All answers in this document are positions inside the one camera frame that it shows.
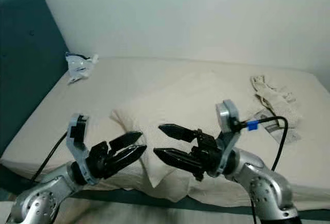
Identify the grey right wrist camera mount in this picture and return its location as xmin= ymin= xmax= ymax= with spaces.
xmin=216 ymin=99 xmax=242 ymax=176

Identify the bed with cream sheet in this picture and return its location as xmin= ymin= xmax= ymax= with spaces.
xmin=0 ymin=57 xmax=330 ymax=212

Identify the white and blue plastic bag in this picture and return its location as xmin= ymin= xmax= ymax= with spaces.
xmin=65 ymin=52 xmax=100 ymax=84

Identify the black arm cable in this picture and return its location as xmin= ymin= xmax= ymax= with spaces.
xmin=237 ymin=116 xmax=289 ymax=224
xmin=30 ymin=131 xmax=70 ymax=183

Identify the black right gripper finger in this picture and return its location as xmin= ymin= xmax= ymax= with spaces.
xmin=153 ymin=148 xmax=199 ymax=170
xmin=158 ymin=124 xmax=197 ymax=143

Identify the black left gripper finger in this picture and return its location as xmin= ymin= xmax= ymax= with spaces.
xmin=111 ymin=144 xmax=147 ymax=172
xmin=108 ymin=130 xmax=144 ymax=151

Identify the teal upholstered headboard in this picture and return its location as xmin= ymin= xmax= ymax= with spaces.
xmin=0 ymin=0 xmax=70 ymax=155

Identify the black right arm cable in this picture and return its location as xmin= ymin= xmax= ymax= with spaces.
xmin=237 ymin=116 xmax=289 ymax=224

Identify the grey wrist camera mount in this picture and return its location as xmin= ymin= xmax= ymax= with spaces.
xmin=216 ymin=99 xmax=242 ymax=176
xmin=68 ymin=113 xmax=98 ymax=186

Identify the white robot torso shell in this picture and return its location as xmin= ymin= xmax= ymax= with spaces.
xmin=0 ymin=201 xmax=15 ymax=224

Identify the cream pillow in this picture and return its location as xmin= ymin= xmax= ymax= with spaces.
xmin=110 ymin=72 xmax=258 ymax=202

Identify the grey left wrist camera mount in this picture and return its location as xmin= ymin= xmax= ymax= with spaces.
xmin=68 ymin=113 xmax=98 ymax=186

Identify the crumpled cream cloth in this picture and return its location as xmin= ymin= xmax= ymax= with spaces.
xmin=250 ymin=75 xmax=305 ymax=129

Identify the white printed leaflet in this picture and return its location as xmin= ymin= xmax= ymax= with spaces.
xmin=255 ymin=110 xmax=302 ymax=144

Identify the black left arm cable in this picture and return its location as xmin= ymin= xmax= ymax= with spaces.
xmin=30 ymin=131 xmax=70 ymax=183

